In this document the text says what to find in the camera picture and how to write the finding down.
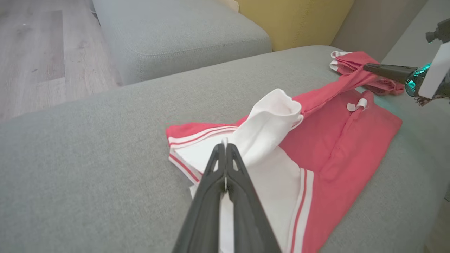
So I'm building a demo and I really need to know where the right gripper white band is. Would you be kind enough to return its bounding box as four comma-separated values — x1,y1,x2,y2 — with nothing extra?
363,41,450,101

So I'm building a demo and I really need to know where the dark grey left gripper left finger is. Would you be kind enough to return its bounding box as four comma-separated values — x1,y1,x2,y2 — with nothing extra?
172,143,226,253

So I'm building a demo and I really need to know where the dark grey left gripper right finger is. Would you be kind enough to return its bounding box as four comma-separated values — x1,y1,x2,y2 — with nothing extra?
226,143,282,253

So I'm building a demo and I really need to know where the yellow sofa backrest cushion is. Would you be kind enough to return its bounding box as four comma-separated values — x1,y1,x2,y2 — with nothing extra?
236,0,355,52

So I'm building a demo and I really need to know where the grey fabric sofa chaise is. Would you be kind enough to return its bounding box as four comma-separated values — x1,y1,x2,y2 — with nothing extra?
0,45,450,253

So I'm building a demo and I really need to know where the grey sofa seat cushion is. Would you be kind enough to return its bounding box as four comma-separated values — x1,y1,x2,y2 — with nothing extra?
92,0,273,86

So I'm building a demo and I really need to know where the beige sofa label tag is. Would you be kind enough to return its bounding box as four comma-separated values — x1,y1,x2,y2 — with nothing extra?
216,0,240,13

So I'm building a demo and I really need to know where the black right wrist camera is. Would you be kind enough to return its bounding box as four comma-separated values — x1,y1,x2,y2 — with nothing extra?
425,18,450,44

